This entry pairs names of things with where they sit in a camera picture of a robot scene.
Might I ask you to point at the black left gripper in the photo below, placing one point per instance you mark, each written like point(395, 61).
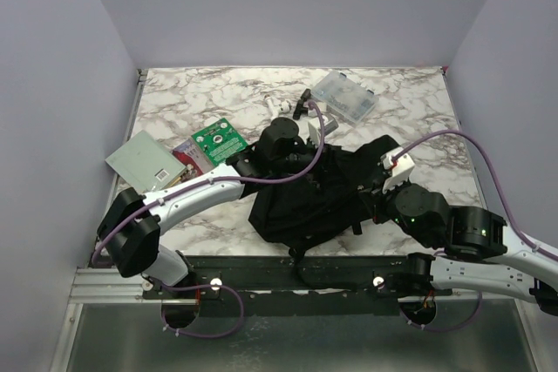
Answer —
point(315, 150)

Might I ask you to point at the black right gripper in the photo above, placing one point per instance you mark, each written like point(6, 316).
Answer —
point(374, 199)

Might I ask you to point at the black student backpack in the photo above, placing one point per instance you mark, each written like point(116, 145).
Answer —
point(305, 213)

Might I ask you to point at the grey-green notebook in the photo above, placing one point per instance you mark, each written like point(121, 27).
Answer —
point(145, 164)

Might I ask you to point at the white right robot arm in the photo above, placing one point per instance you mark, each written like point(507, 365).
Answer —
point(480, 251)

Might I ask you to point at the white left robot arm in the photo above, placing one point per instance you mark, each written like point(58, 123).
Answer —
point(134, 223)

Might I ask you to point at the black and white valve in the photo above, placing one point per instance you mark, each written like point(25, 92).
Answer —
point(302, 108)

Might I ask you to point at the white plastic pipe fitting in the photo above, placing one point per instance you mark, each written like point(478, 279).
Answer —
point(277, 107)

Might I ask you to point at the green paperback book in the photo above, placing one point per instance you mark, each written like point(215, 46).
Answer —
point(219, 141)

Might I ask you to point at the clear plastic organizer box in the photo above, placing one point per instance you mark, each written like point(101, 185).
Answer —
point(348, 99)

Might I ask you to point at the purple red paperback book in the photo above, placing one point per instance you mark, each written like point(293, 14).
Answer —
point(191, 156)

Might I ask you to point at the black mounting plate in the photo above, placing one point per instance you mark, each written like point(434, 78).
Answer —
point(278, 286)

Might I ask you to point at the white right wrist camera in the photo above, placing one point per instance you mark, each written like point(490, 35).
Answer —
point(398, 170)

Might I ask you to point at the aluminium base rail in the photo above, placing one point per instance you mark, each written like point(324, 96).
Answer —
point(106, 286)

